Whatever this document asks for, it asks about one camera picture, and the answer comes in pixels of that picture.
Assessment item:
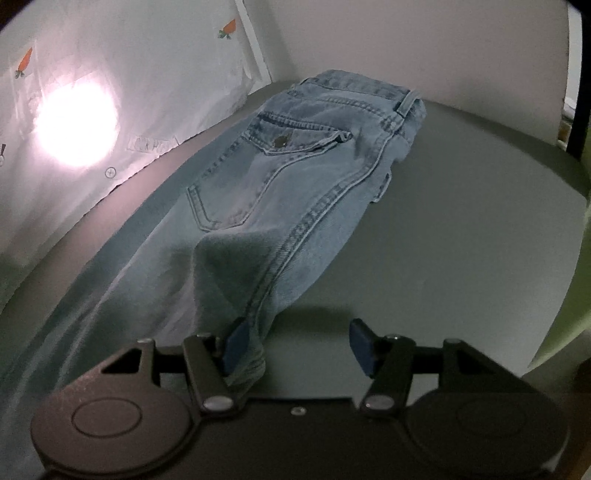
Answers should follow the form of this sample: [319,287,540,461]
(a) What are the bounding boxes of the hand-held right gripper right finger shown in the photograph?
[348,318,493,416]

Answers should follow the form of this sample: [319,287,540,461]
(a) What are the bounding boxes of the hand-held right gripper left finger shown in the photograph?
[99,316,253,415]

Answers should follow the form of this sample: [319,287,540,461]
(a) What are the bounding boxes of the blue denim jeans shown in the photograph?
[0,69,428,394]

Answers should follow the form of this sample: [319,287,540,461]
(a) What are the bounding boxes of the light green cloth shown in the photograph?
[529,249,591,372]

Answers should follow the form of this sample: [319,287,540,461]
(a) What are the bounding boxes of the carrot print white sheet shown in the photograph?
[0,0,274,282]

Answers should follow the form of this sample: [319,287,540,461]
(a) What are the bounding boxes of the black metal post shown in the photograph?
[565,90,591,161]

